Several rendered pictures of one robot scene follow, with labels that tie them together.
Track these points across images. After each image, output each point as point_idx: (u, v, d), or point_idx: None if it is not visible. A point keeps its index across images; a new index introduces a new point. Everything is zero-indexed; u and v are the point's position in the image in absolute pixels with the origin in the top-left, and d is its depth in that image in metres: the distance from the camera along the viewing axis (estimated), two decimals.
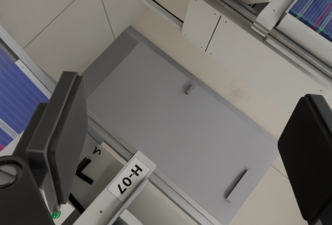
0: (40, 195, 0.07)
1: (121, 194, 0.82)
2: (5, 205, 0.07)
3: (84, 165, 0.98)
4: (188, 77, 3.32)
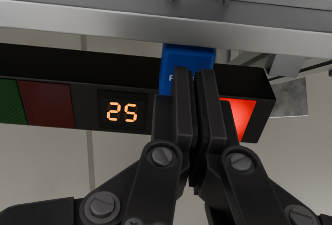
0: (176, 190, 0.08)
1: None
2: (149, 180, 0.08)
3: None
4: None
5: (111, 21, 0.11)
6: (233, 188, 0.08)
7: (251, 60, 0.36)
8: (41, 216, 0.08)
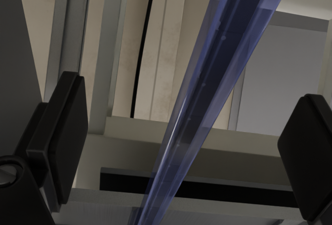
0: (40, 195, 0.07)
1: None
2: (5, 205, 0.07)
3: None
4: None
5: None
6: None
7: None
8: None
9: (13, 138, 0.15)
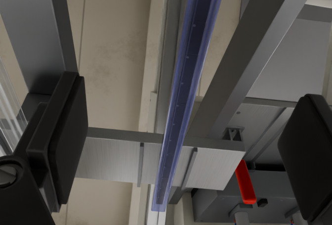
0: (40, 195, 0.07)
1: None
2: (5, 205, 0.07)
3: None
4: None
5: None
6: None
7: None
8: None
9: None
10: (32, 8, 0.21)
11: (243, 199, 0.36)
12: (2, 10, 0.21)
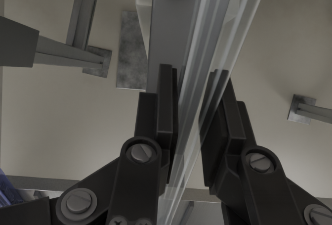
0: (158, 186, 0.08)
1: None
2: (130, 177, 0.08)
3: None
4: None
5: None
6: (250, 186, 0.08)
7: None
8: (16, 219, 0.08)
9: None
10: None
11: None
12: None
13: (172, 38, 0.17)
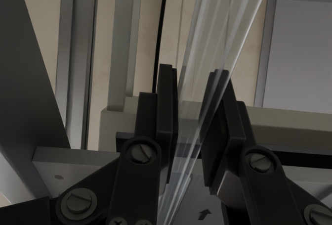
0: (158, 186, 0.08)
1: None
2: (130, 177, 0.08)
3: None
4: None
5: None
6: (250, 186, 0.08)
7: None
8: (16, 219, 0.08)
9: None
10: None
11: None
12: None
13: None
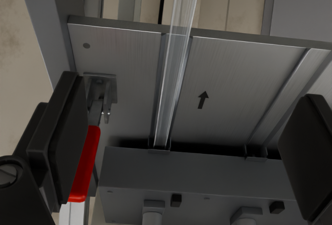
0: (40, 195, 0.07)
1: None
2: (5, 205, 0.07)
3: None
4: None
5: None
6: None
7: None
8: None
9: None
10: None
11: None
12: None
13: None
